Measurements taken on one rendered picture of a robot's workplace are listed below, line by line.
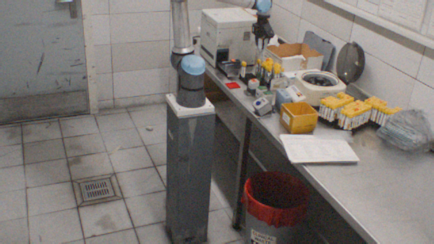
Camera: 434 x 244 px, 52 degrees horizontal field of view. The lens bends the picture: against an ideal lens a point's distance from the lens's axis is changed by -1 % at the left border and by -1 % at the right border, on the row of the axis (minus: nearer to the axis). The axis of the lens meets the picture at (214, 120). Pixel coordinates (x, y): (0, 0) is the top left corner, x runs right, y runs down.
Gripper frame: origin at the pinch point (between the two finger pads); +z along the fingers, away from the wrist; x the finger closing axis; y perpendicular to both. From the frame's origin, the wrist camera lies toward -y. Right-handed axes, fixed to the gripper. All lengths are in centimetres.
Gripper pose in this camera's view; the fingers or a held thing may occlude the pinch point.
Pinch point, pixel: (261, 51)
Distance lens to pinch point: 250.6
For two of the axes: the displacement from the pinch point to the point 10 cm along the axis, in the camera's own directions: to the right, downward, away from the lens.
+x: -9.2, 1.4, -3.7
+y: -3.9, -4.6, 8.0
